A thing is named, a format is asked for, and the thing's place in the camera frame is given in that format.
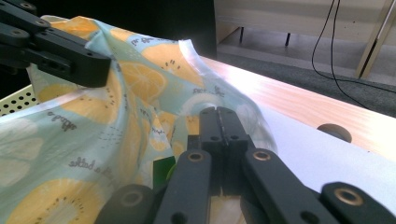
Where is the slim green and white box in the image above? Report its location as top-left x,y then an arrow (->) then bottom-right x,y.
152,156 -> 177,189

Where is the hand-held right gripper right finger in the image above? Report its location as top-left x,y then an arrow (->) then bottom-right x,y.
217,106 -> 254,152

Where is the white table mat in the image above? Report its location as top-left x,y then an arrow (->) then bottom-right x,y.
255,105 -> 396,216

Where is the dark curtain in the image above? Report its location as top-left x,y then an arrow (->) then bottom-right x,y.
31,0 -> 218,59

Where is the black cable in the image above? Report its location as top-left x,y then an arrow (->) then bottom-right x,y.
330,0 -> 370,109
311,0 -> 396,94

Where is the pale yellow plastic basket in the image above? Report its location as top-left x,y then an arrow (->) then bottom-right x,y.
0,84 -> 40,117

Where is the orange-slice print cloth bag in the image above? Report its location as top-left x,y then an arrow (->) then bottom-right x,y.
0,15 -> 278,224

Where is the beige cabinet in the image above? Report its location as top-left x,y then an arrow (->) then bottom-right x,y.
214,0 -> 396,79

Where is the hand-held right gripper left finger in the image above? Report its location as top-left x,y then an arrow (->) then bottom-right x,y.
187,106 -> 224,153

